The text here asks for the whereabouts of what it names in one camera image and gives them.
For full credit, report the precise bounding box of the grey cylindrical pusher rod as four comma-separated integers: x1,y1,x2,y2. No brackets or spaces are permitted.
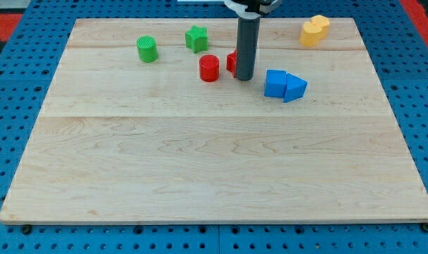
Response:
235,17,261,81

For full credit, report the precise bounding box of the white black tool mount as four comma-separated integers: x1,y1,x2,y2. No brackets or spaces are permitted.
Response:
224,0,282,18

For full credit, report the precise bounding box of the red cylinder block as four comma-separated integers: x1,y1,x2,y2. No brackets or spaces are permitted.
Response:
199,54,220,82

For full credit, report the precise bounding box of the red star block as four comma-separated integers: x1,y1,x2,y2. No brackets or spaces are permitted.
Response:
226,49,237,78

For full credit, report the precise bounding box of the green star block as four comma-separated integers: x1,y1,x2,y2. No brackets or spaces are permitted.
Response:
185,25,208,54

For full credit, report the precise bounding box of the blue cube block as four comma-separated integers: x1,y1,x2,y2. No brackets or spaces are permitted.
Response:
264,69,287,98

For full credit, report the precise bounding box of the yellow heart block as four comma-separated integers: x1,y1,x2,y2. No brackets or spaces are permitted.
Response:
299,15,331,47

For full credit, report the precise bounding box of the blue triangle block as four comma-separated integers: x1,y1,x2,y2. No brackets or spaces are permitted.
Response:
283,73,308,103

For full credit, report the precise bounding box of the green cylinder block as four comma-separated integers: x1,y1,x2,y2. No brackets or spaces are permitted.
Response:
136,35,158,63

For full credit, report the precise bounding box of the wooden board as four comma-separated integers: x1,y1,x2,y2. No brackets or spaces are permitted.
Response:
0,18,428,225

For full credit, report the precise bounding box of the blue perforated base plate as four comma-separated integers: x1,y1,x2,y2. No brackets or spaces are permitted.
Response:
0,1,428,253

